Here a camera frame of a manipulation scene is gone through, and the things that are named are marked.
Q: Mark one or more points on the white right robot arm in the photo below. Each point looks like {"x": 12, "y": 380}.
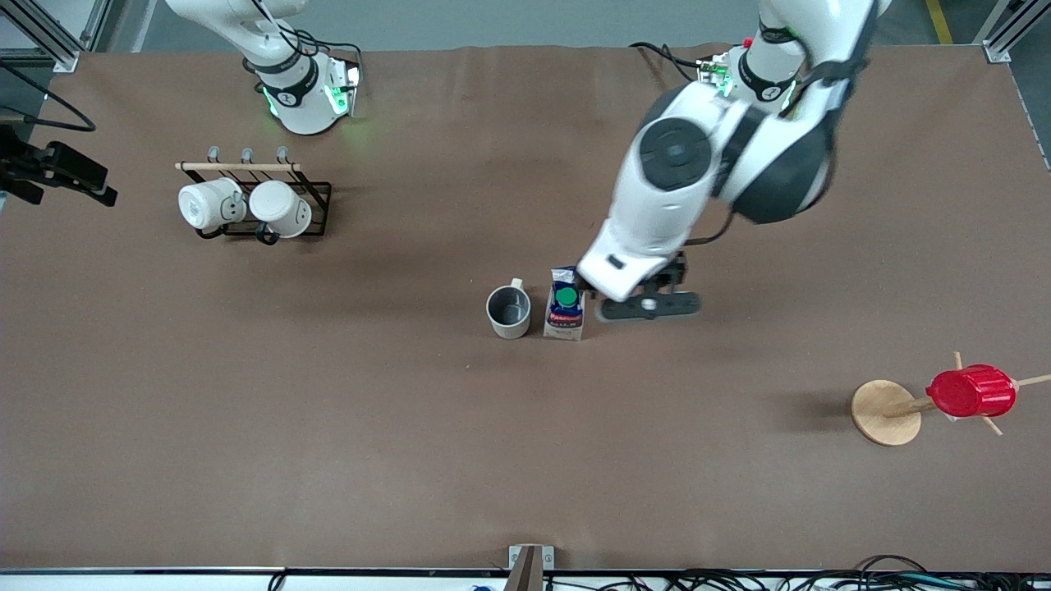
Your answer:
{"x": 300, "y": 98}

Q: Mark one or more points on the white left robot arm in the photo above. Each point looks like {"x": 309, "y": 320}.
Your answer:
{"x": 681, "y": 156}

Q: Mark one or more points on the red plastic cup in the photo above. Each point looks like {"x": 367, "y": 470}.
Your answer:
{"x": 973, "y": 391}

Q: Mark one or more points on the white mug with face print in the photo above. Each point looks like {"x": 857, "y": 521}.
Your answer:
{"x": 205, "y": 203}

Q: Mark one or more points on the wooden mug tree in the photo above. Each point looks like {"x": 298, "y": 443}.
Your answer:
{"x": 885, "y": 410}

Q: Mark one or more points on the plain white mug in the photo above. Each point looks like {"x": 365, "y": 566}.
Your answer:
{"x": 279, "y": 207}

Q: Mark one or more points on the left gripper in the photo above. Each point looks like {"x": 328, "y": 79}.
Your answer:
{"x": 675, "y": 271}

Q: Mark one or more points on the blue white milk carton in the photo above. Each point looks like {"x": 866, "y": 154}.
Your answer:
{"x": 564, "y": 316}

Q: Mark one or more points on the aluminium frame profile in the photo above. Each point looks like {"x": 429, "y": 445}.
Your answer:
{"x": 1003, "y": 45}
{"x": 49, "y": 41}

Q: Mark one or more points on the grey cream mug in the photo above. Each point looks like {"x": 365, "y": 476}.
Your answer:
{"x": 509, "y": 312}

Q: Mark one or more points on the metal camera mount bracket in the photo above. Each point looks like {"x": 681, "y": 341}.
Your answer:
{"x": 530, "y": 562}

